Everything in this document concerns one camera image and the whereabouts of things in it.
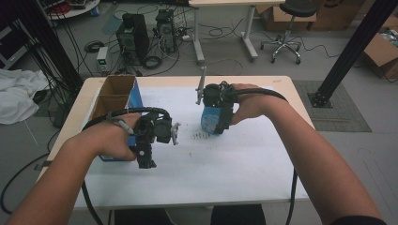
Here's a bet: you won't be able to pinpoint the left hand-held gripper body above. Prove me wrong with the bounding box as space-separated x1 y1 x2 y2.
133 110 182 147

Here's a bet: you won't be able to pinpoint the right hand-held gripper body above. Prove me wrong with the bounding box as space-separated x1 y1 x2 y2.
195 66 239 110

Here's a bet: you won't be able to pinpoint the cardboard box blue sides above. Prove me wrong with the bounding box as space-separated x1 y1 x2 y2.
82 74 145 162

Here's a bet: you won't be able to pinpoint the person's right hand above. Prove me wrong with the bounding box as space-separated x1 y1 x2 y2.
230 82 279 127

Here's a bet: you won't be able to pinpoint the person's left hand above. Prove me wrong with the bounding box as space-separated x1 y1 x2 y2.
90 112 142 162

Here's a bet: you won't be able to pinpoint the small black computer tower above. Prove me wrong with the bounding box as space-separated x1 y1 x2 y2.
155 8 178 53

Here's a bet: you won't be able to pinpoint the grey power supply unit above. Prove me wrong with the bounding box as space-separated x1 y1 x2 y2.
96 46 110 75

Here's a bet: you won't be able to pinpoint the large black computer tower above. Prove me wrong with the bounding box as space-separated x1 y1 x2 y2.
115 12 151 67

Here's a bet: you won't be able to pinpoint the white desk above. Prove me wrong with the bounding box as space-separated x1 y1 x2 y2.
188 0 286 67

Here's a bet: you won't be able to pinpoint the person's black pants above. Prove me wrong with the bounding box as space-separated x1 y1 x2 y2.
114 203 268 225

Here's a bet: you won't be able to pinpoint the black swivel stool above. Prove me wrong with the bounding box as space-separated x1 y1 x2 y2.
260 0 319 66

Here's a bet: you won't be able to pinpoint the grey floor mat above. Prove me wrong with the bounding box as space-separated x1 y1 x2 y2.
292 79 374 133

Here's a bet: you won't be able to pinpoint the round white table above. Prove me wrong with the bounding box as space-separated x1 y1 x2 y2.
37 0 101 21

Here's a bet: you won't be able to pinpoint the white cloth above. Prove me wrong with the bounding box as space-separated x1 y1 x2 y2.
0 67 50 126

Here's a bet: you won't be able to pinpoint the person's black sleeve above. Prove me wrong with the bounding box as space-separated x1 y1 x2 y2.
330 215 388 225

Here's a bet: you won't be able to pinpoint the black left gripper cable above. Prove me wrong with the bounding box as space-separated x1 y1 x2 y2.
80 106 173 225

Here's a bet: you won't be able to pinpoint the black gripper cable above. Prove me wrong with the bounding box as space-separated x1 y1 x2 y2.
80 106 173 225
224 86 299 225

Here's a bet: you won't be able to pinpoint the grey cable plug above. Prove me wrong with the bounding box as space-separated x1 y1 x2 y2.
106 112 135 136

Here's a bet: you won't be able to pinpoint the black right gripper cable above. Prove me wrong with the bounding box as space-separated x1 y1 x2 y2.
224 86 299 225

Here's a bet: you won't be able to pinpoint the coiled black cable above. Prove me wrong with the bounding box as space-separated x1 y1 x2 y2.
84 39 105 53
142 54 164 70

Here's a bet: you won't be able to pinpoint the black floor cable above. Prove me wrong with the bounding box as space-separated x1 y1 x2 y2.
0 152 52 216

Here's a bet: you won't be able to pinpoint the black frame with cables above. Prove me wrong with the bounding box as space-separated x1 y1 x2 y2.
8 0 84 97

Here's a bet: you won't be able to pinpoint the black aluminium post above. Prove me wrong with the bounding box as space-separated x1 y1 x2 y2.
309 0 398 109

